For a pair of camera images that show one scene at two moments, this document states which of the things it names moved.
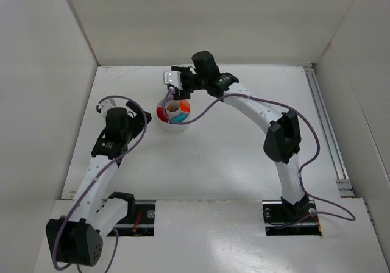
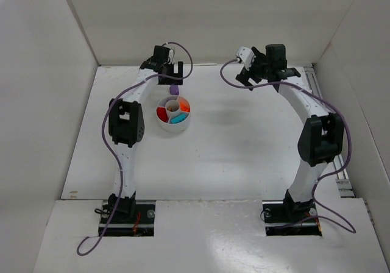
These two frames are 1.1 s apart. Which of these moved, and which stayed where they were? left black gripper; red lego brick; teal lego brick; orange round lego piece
Moved: left black gripper
Stayed: teal lego brick; red lego brick; orange round lego piece
